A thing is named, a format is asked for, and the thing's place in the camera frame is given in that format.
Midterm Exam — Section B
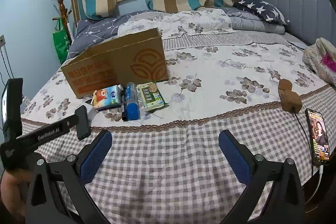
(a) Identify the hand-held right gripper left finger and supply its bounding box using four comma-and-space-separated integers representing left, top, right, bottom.
25, 130, 113, 224

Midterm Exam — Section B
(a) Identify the dark blue patterned sheet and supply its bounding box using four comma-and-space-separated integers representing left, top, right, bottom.
67, 11, 153, 59

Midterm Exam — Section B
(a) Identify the crumpled floral cloth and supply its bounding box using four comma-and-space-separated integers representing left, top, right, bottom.
302, 37, 336, 86

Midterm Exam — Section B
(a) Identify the brown cardboard box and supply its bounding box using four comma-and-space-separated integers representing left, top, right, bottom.
61, 27, 169, 99

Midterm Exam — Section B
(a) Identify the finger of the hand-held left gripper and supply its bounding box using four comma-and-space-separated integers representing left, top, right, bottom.
16, 105, 91, 152

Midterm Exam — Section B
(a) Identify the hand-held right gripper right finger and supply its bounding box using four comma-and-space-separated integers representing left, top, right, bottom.
218, 130, 306, 224

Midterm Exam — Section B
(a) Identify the star print pillow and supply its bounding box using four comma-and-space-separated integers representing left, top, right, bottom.
233, 0, 289, 25

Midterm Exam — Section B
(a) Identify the brown wooden block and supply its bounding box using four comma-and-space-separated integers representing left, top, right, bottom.
278, 78, 302, 113

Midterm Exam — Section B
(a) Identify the small drink carton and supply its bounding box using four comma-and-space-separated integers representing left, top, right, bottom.
93, 84, 124, 111

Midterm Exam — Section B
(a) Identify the person's left hand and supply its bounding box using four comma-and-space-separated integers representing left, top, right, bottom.
0, 169, 33, 214

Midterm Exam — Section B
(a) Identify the black smartphone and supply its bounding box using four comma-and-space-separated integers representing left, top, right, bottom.
305, 108, 332, 167

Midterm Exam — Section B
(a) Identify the folded grey quilt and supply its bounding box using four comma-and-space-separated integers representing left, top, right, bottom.
227, 10, 286, 35

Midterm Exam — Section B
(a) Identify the green snack packet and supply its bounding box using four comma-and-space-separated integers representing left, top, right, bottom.
136, 82, 169, 112

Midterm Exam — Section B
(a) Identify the blue bottle with black cap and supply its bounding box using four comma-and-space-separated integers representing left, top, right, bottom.
121, 82, 140, 122

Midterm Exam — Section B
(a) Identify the green shopping bag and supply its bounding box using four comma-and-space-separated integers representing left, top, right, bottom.
52, 18, 72, 64

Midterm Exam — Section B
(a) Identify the grey padded headboard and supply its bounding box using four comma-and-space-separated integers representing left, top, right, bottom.
259, 0, 336, 46

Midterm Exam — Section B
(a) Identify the black wall cable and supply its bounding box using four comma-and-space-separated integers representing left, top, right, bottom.
0, 48, 14, 81

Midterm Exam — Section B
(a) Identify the white charging cable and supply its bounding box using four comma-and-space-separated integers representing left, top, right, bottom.
314, 165, 326, 203

